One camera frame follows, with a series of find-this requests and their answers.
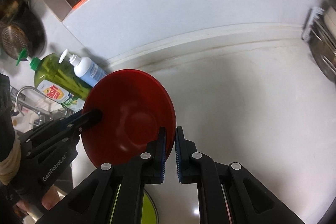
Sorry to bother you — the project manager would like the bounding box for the stainless steel pot upper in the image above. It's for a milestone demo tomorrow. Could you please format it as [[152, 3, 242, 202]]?
[[309, 29, 335, 83]]

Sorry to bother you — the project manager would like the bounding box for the black frying pan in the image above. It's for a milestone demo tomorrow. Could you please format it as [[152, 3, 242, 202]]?
[[1, 0, 46, 60]]

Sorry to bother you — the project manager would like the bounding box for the green plate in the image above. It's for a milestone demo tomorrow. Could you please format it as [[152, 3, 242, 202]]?
[[110, 184, 160, 224]]

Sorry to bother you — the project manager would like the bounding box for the large steel kitchen faucet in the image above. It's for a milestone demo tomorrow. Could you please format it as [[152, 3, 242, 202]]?
[[15, 86, 52, 123]]

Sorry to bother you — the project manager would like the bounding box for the person's left hand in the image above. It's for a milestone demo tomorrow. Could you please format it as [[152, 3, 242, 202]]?
[[15, 185, 61, 217]]

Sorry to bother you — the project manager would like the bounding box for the red black bowl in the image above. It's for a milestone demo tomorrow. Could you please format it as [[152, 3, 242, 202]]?
[[81, 69, 176, 167]]

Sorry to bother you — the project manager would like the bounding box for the white blue pump bottle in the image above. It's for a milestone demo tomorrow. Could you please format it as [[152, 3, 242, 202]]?
[[59, 50, 108, 87]]

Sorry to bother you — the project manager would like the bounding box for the green dish soap bottle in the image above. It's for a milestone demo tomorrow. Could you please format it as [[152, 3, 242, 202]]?
[[17, 49, 92, 112]]

